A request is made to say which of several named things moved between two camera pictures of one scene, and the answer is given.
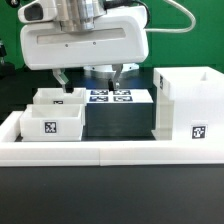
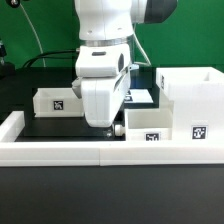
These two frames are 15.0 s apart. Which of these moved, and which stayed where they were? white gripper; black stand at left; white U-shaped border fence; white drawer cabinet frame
Moved: white gripper
Stayed: white U-shaped border fence; black stand at left; white drawer cabinet frame
